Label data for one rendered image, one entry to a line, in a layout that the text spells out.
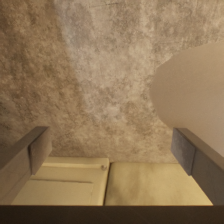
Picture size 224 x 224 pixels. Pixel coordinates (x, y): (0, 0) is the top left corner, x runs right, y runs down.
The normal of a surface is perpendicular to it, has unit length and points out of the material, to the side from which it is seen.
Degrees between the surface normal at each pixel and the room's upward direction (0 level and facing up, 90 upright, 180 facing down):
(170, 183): 90
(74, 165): 0
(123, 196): 90
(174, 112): 0
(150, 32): 0
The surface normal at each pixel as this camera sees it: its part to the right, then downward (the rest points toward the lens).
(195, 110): -0.12, 0.62
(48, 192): -0.13, -0.78
